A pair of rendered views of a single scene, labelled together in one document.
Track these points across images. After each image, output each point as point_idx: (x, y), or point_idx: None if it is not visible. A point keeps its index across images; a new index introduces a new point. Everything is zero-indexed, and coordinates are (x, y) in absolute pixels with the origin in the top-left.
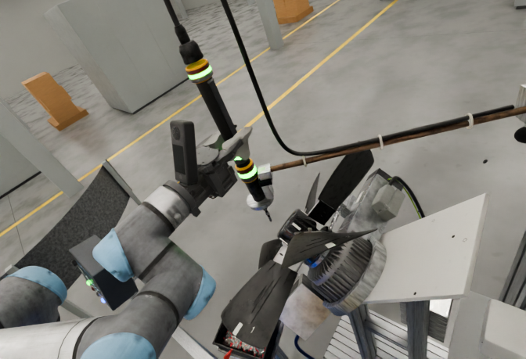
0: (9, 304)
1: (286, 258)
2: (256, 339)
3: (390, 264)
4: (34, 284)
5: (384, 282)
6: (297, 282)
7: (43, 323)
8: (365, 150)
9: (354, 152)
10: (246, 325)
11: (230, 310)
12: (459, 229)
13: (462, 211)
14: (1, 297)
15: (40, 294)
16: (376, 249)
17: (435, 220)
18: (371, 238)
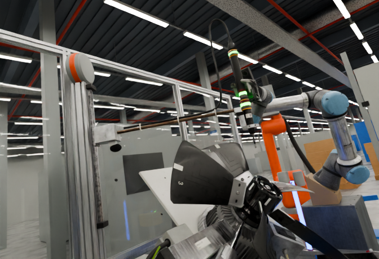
0: (316, 97)
1: (238, 146)
2: (272, 181)
3: (198, 209)
4: (321, 98)
5: (205, 205)
6: (275, 228)
7: (321, 112)
8: (178, 163)
9: (188, 153)
10: (282, 183)
11: (303, 188)
12: (161, 176)
13: (151, 178)
14: (318, 94)
15: (320, 102)
16: (203, 211)
17: (162, 193)
18: (205, 227)
